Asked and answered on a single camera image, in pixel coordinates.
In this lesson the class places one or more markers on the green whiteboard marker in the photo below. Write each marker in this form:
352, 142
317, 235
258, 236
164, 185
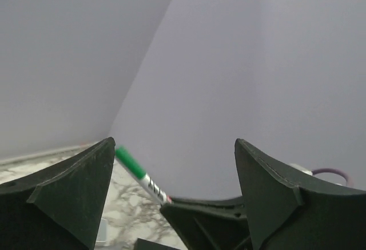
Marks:
141, 176

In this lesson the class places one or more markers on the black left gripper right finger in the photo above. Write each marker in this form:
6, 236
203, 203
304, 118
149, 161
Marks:
288, 209

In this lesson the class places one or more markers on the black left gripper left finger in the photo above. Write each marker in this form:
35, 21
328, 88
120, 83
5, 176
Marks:
59, 207

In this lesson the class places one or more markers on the grey white router box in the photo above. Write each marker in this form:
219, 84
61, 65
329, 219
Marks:
102, 235

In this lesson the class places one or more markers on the black network switch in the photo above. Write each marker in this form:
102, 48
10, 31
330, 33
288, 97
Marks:
142, 244

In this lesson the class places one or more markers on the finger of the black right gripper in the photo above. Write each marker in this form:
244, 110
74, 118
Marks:
209, 225

